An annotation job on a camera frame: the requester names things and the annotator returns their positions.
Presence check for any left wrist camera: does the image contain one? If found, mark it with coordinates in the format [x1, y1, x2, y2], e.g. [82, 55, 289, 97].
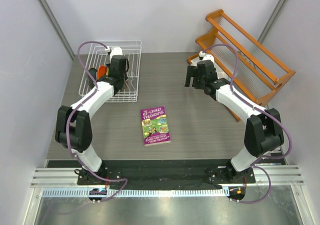
[105, 46, 123, 61]

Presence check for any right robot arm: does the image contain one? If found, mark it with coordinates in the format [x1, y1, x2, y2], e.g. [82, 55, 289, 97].
[185, 60, 284, 183]

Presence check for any white paper packet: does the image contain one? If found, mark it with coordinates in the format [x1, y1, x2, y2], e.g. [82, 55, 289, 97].
[187, 53, 231, 81]

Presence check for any white wire dish rack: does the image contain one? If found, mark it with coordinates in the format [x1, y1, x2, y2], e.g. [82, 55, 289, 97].
[80, 39, 142, 103]

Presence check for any perforated metal strip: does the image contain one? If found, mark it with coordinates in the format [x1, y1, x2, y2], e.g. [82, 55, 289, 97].
[42, 187, 230, 198]

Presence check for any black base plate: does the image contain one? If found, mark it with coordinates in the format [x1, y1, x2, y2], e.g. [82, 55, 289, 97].
[46, 158, 287, 191]

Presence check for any aluminium rail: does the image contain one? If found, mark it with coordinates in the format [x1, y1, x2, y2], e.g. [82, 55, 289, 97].
[31, 164, 305, 188]

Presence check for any red floral plate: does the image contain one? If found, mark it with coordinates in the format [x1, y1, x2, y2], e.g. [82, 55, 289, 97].
[117, 79, 131, 96]

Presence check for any orange plate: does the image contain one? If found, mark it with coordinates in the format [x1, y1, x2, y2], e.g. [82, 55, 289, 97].
[96, 65, 109, 81]

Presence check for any dark plate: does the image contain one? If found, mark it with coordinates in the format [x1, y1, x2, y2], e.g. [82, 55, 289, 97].
[87, 67, 98, 89]

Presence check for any purple treehouse book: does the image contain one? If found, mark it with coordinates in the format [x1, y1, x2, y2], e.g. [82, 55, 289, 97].
[140, 106, 171, 147]

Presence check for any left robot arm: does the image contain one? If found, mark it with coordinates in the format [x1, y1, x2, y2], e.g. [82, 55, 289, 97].
[55, 55, 129, 185]

